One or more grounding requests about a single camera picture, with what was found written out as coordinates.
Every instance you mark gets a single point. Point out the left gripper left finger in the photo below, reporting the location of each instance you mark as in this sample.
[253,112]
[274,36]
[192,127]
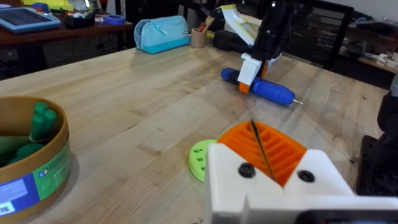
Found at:
[228,174]

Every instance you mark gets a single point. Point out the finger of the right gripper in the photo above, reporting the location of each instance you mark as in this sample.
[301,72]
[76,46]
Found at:
[249,70]
[270,63]

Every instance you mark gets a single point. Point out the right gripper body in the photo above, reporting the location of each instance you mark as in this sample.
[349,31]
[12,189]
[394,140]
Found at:
[273,28]

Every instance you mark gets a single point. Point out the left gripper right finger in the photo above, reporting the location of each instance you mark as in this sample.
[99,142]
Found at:
[317,177]

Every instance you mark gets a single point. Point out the blue electric screwdriver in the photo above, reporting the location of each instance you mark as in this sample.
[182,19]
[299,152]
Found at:
[270,90]

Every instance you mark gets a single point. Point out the white and yellow box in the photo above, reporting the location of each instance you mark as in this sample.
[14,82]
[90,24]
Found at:
[241,26]

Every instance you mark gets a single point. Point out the green disc with holes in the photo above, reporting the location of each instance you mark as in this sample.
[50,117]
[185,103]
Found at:
[199,158]

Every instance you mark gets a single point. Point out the black box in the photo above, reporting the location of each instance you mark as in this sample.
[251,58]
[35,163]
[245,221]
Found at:
[227,40]

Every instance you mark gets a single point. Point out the black chair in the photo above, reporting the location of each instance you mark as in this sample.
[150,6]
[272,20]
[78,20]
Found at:
[317,34]

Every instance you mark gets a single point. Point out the brown cup with cutlery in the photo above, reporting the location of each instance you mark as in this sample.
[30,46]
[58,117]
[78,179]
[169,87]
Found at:
[198,38]

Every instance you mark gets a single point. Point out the light blue zip bag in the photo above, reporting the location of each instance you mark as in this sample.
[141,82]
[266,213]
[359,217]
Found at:
[161,34]

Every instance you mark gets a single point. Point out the cluttered wooden shelf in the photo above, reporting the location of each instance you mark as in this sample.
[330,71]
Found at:
[373,46]

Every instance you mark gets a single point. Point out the blue tape roll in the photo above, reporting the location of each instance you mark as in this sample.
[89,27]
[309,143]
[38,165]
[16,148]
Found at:
[114,19]

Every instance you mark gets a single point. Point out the black tray with small items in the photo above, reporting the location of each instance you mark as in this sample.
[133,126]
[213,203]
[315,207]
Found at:
[79,21]

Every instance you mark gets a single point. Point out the dark brown side table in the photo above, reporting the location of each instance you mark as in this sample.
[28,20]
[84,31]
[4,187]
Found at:
[62,34]

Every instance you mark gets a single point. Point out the round tub with toys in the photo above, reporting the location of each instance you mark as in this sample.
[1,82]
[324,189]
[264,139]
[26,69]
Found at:
[34,168]

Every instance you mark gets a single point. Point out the yellow board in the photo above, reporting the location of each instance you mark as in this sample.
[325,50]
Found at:
[49,4]

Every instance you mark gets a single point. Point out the blue tablet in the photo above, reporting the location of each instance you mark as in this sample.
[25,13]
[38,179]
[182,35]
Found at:
[26,19]

